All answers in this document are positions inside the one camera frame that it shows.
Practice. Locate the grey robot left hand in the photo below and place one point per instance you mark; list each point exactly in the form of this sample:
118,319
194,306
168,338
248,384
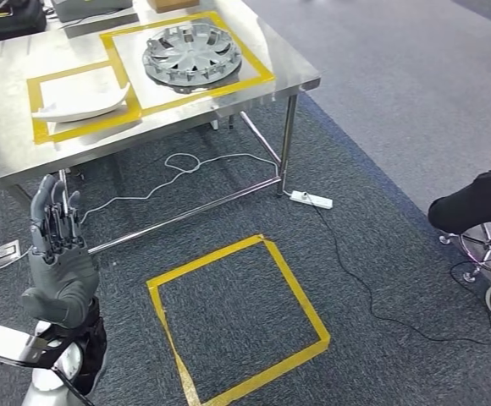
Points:
61,280

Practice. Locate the white plastic panel part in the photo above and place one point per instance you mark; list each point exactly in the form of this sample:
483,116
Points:
80,103

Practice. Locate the stainless steel workbench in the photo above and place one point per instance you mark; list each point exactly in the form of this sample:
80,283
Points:
8,151

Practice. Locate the yellow tape workbench marking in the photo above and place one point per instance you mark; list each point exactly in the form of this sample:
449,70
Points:
88,124

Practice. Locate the white power strip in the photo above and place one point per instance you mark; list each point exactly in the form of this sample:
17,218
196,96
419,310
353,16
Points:
311,199
6,252

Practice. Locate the yellow floor tape marking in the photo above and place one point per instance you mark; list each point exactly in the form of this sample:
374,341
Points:
237,319

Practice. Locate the black carry bag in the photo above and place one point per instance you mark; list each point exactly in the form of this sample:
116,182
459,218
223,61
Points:
8,22

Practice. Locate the grey laptop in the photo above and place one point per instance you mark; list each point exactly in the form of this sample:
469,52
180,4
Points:
88,7

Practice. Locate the grey plastic wheel hubcap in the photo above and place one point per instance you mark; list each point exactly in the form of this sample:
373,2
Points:
191,55

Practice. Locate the brown cardboard box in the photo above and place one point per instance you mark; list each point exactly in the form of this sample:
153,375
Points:
171,4

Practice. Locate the person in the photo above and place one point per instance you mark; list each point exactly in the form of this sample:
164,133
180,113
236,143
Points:
478,201

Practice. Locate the chrome base black stool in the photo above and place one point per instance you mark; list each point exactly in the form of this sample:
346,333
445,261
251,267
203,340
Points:
486,246

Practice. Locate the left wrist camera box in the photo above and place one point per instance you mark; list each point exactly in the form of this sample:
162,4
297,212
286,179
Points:
8,344

